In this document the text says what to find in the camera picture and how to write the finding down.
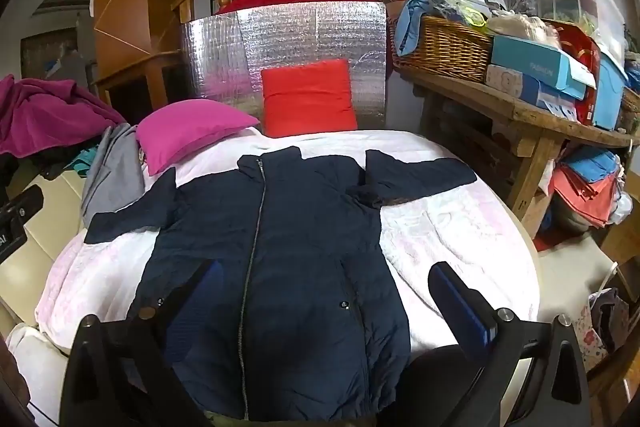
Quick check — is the yellow green plastic item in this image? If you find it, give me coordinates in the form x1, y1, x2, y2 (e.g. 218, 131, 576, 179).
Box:
460, 4, 488, 28

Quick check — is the floral bag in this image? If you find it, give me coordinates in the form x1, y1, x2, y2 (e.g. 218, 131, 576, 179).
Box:
570, 289, 631, 373

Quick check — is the stack of coral cloths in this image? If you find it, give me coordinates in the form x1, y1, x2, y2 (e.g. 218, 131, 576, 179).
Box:
550, 147, 626, 228

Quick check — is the beige sofa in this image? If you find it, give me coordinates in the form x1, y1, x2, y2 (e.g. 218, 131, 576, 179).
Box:
0, 167, 88, 323

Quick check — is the red gift bag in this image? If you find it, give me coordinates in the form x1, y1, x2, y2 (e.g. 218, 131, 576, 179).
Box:
555, 21, 601, 125

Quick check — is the clear plastic storage box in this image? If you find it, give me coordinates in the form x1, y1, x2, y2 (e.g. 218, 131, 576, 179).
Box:
532, 0, 626, 52

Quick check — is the blue plastic bin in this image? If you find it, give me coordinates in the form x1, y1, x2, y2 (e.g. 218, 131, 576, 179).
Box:
595, 54, 630, 131

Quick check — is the wooden bench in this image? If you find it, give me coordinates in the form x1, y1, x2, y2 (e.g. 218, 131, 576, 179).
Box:
392, 64, 640, 238

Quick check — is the cream stool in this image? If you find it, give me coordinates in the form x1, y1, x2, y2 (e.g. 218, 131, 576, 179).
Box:
535, 234, 621, 323

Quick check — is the red pillow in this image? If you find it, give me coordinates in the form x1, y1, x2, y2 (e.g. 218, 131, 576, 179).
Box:
260, 59, 359, 138

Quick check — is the person's left forearm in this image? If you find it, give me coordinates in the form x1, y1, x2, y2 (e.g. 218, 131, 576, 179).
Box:
0, 342, 36, 427

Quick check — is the light blue shoe box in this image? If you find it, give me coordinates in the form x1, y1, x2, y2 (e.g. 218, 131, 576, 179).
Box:
491, 34, 598, 100

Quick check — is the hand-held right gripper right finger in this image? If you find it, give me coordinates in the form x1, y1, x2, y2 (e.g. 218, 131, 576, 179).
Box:
428, 261, 593, 415

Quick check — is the cream bagged cloth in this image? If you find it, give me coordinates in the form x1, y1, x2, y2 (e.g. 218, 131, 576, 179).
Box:
487, 14, 561, 50

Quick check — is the wicker basket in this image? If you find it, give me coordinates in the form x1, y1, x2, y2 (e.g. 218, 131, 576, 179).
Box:
389, 16, 493, 84

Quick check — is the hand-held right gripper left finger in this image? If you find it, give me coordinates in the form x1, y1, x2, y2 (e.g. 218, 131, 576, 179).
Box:
59, 259, 224, 427

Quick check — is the magenta cloth pile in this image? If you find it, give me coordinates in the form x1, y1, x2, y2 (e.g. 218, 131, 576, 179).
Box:
0, 74, 128, 158

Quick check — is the orange wooden pillar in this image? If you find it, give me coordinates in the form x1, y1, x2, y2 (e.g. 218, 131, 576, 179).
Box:
92, 0, 183, 108

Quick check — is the pink white fleece blanket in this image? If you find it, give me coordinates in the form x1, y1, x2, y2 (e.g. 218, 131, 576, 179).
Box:
7, 127, 541, 427

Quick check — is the dark framed picture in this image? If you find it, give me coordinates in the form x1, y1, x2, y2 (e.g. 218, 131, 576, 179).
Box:
20, 32, 96, 92

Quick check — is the navy blue zip jacket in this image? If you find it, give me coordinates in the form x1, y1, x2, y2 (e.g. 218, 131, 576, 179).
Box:
84, 146, 478, 423

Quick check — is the dark cloth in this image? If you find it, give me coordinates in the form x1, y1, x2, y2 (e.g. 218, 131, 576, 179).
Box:
0, 152, 76, 180

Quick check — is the silver foil insulation panel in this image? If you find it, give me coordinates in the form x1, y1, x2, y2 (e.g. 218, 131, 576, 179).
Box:
181, 0, 388, 130

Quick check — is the teal cloth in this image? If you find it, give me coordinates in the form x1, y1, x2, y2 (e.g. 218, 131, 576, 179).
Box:
67, 146, 101, 172

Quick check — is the blue cloth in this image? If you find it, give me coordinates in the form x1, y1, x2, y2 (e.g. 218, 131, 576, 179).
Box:
394, 0, 451, 56

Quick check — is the grey garment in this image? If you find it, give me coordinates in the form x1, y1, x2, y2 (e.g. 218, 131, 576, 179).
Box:
80, 123, 147, 228

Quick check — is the magenta pillow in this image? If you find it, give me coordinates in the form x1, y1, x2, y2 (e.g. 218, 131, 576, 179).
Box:
135, 99, 261, 176

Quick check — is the white patterned box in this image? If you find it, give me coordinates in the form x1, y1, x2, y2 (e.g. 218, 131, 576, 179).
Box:
485, 64, 578, 122

